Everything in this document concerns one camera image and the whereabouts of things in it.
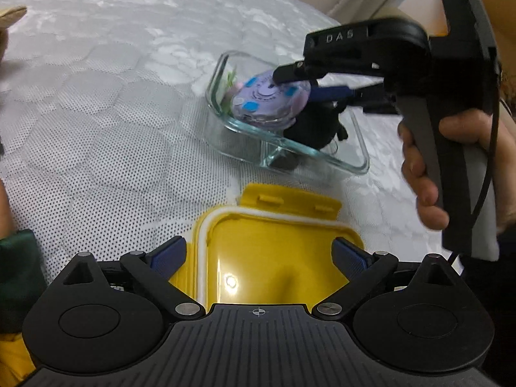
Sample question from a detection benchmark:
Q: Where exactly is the person's right hand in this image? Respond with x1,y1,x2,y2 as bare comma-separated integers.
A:
397,110,516,235

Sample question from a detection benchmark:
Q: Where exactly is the green leafy item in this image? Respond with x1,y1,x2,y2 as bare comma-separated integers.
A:
219,70,239,114

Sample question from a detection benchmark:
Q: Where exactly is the clear glass container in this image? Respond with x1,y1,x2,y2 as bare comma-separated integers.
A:
204,50,371,176

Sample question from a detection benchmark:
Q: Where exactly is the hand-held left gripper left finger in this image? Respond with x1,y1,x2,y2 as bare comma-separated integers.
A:
64,235,206,319

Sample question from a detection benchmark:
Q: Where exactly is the yellow container lid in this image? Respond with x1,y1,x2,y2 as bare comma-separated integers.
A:
168,183,366,316

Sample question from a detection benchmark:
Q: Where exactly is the beige object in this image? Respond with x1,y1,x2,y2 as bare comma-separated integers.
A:
0,5,28,34

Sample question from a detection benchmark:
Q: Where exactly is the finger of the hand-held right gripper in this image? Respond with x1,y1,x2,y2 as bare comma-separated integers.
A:
273,60,323,85
307,84,388,106

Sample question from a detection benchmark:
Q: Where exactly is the yellow cloth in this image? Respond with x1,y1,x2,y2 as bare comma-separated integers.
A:
0,330,38,387

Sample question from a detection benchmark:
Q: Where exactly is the green clothing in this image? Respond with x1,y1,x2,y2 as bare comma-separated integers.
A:
0,228,47,333

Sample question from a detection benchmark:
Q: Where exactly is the black object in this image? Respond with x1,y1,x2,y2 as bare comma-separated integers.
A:
281,96,350,152

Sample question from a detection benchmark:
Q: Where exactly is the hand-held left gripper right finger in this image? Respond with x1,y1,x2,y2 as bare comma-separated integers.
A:
312,237,461,319

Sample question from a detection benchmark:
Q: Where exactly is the purple round toy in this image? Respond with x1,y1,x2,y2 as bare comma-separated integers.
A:
231,70,313,128

